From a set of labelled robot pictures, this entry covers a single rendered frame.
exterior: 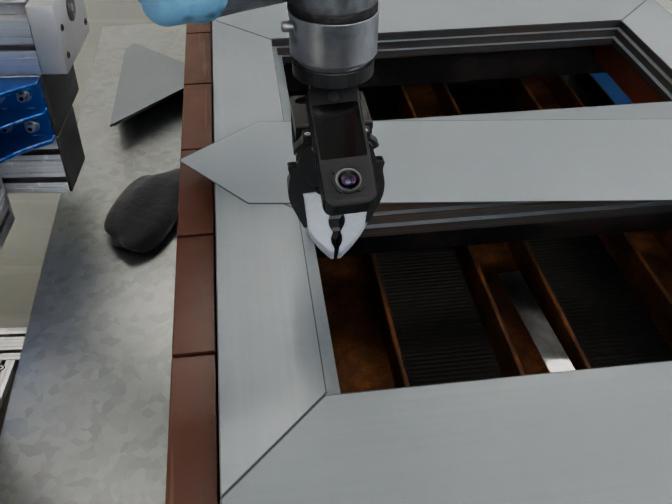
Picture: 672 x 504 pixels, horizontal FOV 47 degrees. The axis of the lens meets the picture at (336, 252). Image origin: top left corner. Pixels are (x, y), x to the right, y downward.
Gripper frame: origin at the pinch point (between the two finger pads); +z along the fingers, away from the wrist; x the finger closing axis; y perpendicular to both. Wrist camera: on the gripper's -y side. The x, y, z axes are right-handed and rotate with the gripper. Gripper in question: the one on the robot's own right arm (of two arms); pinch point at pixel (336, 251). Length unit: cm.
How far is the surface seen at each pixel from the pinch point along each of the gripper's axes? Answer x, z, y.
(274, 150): 4.8, 0.8, 21.2
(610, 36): -51, 3, 53
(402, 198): -8.7, 0.9, 9.5
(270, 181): 5.7, 0.8, 14.6
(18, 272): 71, 86, 107
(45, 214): 68, 86, 133
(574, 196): -27.8, 0.9, 7.4
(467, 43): -28, 3, 53
